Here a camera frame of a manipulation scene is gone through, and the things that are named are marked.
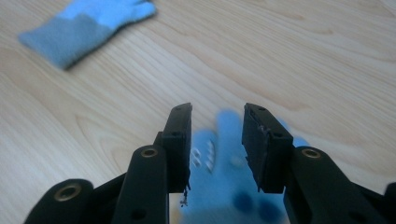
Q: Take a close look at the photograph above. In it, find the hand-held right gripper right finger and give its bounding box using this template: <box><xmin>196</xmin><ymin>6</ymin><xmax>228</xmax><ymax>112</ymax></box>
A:
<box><xmin>241</xmin><ymin>103</ymin><xmax>294</xmax><ymax>194</ymax></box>

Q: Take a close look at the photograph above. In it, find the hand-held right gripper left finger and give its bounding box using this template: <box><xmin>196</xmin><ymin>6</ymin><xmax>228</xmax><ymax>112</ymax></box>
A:
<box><xmin>161</xmin><ymin>102</ymin><xmax>193</xmax><ymax>194</ymax></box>

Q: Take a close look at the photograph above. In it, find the blue glove with white print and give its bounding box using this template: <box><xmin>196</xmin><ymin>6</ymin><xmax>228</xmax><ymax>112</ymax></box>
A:
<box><xmin>180</xmin><ymin>108</ymin><xmax>310</xmax><ymax>224</ymax></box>

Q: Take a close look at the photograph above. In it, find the blue glove with grey cuff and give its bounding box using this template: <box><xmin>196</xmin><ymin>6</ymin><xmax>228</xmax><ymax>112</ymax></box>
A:
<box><xmin>18</xmin><ymin>0</ymin><xmax>158</xmax><ymax>71</ymax></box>

